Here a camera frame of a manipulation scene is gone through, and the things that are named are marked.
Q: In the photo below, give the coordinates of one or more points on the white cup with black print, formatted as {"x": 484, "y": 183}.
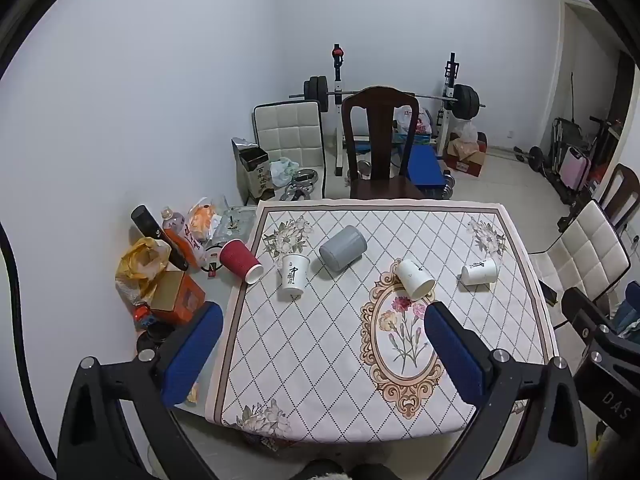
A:
{"x": 294, "y": 277}
{"x": 479, "y": 271}

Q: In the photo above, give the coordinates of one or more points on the grey plastic cup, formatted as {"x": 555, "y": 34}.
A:
{"x": 342, "y": 247}

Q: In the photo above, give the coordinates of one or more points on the metal bowl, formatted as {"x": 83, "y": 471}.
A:
{"x": 305, "y": 177}

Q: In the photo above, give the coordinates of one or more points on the red paper cup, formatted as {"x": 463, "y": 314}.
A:
{"x": 240, "y": 260}

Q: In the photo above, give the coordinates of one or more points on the white padded chair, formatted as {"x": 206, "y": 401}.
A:
{"x": 585, "y": 250}
{"x": 290, "y": 135}

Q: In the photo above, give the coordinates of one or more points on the barbell with black plates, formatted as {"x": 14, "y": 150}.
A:
{"x": 320, "y": 91}

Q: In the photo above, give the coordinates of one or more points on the white red plastic bag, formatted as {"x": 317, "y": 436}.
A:
{"x": 411, "y": 119}

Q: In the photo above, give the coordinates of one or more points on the brown cardboard box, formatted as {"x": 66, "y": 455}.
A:
{"x": 465, "y": 155}

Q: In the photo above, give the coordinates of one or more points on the brown gift bag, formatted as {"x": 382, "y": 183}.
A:
{"x": 255, "y": 170}

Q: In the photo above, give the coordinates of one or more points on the small barbell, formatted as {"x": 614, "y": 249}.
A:
{"x": 531, "y": 155}

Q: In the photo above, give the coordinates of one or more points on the plain white paper cup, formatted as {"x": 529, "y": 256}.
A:
{"x": 415, "y": 277}

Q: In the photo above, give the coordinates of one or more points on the blue weight bench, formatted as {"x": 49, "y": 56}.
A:
{"x": 425, "y": 165}

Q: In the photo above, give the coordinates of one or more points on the orange snack bag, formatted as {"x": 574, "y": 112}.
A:
{"x": 202, "y": 220}

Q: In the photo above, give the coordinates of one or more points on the small black box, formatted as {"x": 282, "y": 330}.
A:
{"x": 550, "y": 294}

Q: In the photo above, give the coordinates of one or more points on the white barbell rack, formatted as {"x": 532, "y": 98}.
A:
{"x": 339, "y": 110}

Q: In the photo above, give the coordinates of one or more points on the dark wooden chair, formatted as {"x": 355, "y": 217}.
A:
{"x": 620, "y": 190}
{"x": 380, "y": 145}

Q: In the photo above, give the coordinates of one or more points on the black bottle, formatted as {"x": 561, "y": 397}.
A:
{"x": 155, "y": 232}

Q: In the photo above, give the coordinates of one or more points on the orange cardboard box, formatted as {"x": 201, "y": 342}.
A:
{"x": 175, "y": 295}

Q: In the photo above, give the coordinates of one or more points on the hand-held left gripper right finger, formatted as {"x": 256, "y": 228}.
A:
{"x": 457, "y": 360}

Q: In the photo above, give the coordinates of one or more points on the pink suitcase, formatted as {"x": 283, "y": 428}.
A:
{"x": 575, "y": 170}

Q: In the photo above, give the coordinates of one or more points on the pale green cloth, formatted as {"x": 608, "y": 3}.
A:
{"x": 282, "y": 170}

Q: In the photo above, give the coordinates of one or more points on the floral diamond pattern tablecloth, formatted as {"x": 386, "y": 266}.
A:
{"x": 320, "y": 360}

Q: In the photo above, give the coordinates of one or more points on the blue cloth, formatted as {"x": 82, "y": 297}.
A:
{"x": 629, "y": 310}

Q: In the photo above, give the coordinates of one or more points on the black folded cart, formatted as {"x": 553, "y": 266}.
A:
{"x": 565, "y": 142}

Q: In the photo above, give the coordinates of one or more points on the black scooter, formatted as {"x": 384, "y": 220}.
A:
{"x": 600, "y": 145}

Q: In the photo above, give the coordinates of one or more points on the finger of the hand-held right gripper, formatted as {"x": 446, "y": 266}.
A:
{"x": 585, "y": 310}

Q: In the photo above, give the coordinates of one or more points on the clear plastic bag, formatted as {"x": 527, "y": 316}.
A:
{"x": 232, "y": 220}

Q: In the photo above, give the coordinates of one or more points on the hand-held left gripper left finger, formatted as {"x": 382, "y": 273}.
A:
{"x": 192, "y": 355}

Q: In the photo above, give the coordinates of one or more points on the orange drink bottle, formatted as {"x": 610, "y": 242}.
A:
{"x": 177, "y": 232}

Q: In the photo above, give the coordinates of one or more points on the yellow plastic bag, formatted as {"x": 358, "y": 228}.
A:
{"x": 140, "y": 267}

